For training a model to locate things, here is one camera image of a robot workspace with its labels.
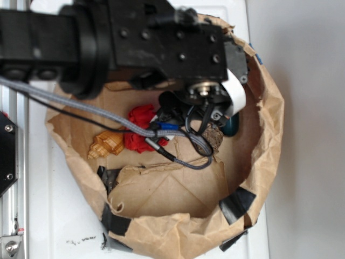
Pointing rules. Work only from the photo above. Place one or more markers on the metal corner bracket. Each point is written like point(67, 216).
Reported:
point(11, 247)

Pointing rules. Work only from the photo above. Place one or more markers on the dark green oval sponge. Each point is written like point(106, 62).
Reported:
point(232, 126)

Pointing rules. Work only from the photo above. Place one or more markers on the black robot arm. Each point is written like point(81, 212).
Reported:
point(73, 47)

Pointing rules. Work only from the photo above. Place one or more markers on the orange spiral seashell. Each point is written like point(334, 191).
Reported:
point(106, 143)

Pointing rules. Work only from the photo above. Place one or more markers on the black mounting plate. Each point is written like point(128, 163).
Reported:
point(8, 149)

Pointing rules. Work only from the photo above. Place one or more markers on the brown paper bag bin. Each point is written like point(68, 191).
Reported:
point(157, 208)

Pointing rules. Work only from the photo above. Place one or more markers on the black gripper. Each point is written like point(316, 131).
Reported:
point(156, 46)

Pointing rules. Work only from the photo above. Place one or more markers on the aluminium frame rail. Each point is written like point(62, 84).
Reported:
point(14, 203)

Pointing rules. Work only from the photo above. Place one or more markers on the brown rock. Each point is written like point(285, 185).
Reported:
point(214, 136)

